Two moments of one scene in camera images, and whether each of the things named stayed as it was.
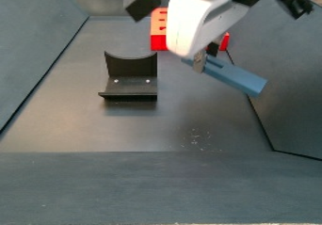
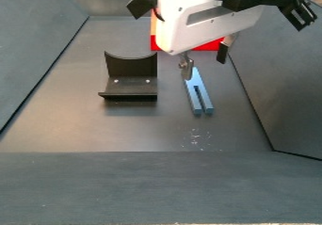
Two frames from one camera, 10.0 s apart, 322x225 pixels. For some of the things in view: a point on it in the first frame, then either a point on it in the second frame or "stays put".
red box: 159,31 stays put
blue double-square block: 229,74 -> 198,81
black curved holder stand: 133,78 stays put
